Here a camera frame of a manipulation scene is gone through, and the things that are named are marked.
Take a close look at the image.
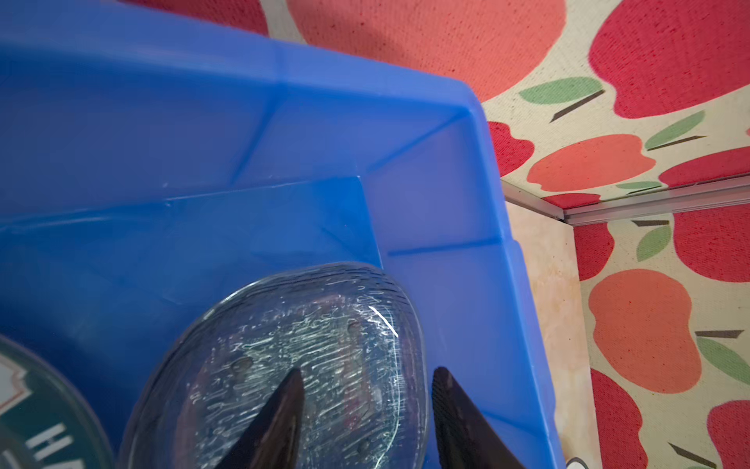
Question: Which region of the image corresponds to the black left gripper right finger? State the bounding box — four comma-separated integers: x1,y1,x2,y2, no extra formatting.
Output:
432,367,523,469

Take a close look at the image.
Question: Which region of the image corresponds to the medium green rimmed plate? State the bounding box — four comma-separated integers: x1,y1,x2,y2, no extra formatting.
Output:
1,337,115,469

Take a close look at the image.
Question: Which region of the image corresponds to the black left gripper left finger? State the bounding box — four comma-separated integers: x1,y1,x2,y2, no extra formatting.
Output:
216,367,305,469

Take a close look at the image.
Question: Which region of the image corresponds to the aluminium frame post right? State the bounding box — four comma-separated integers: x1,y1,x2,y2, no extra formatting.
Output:
502,175,749,227

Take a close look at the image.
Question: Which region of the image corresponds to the blue plastic bin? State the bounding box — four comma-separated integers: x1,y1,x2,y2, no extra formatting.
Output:
1,1,564,468

